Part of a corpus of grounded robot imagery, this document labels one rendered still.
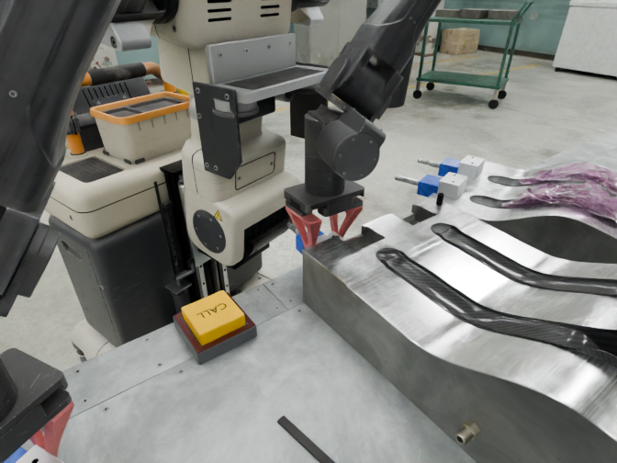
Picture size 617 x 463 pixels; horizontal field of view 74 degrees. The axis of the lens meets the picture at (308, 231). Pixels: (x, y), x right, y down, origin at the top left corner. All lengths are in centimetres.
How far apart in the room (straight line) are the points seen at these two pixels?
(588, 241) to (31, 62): 67
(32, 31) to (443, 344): 39
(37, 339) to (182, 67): 137
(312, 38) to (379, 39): 575
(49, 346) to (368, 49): 164
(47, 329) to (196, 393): 151
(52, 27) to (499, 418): 41
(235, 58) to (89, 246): 55
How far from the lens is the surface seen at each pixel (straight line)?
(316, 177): 55
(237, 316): 52
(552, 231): 71
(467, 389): 42
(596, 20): 735
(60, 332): 194
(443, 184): 78
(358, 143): 47
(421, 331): 45
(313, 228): 56
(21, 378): 39
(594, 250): 72
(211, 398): 50
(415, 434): 47
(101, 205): 100
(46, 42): 23
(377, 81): 54
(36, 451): 45
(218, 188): 83
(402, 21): 55
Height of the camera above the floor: 119
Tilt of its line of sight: 32 degrees down
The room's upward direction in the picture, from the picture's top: straight up
